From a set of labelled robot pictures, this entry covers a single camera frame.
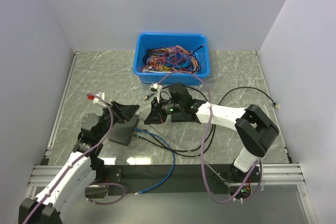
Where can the aluminium rail frame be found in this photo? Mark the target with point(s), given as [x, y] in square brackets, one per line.
[271, 174]

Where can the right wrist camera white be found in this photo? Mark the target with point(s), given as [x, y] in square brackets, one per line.
[156, 88]

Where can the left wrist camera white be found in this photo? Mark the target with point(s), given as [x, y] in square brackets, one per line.
[95, 100]

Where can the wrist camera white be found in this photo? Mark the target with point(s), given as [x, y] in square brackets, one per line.
[95, 100]
[156, 88]

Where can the black base beam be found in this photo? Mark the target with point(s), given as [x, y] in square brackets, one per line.
[140, 179]

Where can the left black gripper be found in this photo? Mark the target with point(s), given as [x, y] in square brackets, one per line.
[126, 112]

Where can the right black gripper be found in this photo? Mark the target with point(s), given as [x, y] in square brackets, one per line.
[154, 117]

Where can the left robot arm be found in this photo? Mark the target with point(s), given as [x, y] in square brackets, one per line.
[82, 168]

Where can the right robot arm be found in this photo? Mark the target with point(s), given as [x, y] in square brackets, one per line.
[255, 129]

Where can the black network switch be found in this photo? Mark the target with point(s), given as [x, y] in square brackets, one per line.
[122, 133]
[184, 117]

